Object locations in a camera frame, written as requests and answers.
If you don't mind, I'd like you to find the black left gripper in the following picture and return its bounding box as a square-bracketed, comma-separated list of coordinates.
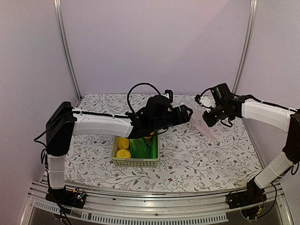
[151, 105, 194, 133]

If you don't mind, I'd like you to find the clear zip top bag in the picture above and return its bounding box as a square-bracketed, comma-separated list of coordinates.
[185, 101, 216, 139]

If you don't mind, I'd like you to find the yellow orange mango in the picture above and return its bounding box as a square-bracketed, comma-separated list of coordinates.
[144, 132, 155, 140]

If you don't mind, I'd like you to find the green white bok choy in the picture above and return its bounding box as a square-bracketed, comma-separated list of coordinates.
[129, 138, 152, 159]

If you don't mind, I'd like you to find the yellow lemon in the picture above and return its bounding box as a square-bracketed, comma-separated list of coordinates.
[118, 137, 130, 150]
[116, 149, 132, 158]

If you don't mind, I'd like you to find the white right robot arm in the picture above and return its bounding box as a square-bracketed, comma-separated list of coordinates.
[197, 95, 300, 204]

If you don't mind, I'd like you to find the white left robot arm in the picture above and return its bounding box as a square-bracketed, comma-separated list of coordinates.
[45, 95, 193, 203]

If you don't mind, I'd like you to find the dark green cucumber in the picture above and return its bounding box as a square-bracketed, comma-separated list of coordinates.
[151, 135, 158, 159]

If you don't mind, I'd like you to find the floral tablecloth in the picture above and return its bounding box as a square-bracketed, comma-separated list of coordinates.
[45, 93, 263, 193]

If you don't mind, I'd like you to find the pale green perforated basket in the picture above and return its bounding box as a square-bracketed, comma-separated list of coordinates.
[111, 136, 160, 168]

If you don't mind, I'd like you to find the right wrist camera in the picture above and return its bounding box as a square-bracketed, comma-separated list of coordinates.
[195, 94, 216, 109]

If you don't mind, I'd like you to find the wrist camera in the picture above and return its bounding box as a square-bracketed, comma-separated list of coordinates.
[195, 94, 216, 109]
[163, 90, 173, 103]

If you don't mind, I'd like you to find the right black camera cable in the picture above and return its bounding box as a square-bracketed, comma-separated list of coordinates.
[198, 88, 215, 99]

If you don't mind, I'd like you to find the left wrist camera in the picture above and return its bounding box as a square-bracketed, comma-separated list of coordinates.
[163, 90, 173, 103]

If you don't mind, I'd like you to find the left black looped cable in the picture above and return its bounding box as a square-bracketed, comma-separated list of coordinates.
[127, 82, 162, 114]

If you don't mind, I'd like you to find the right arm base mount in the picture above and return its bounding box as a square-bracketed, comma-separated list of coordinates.
[225, 179, 267, 220]

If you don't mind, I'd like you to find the aluminium front rail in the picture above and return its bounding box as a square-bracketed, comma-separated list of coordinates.
[20, 179, 295, 225]

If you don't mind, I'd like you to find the right aluminium corner post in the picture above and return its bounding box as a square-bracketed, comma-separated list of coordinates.
[232, 0, 258, 94]

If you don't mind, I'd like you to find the aluminium corner post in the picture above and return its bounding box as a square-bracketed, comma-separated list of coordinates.
[232, 0, 258, 94]
[53, 0, 82, 100]

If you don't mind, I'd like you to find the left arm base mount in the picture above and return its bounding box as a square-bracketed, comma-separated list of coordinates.
[45, 187, 87, 209]

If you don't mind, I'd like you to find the left aluminium corner post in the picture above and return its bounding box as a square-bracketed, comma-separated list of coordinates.
[53, 0, 82, 100]

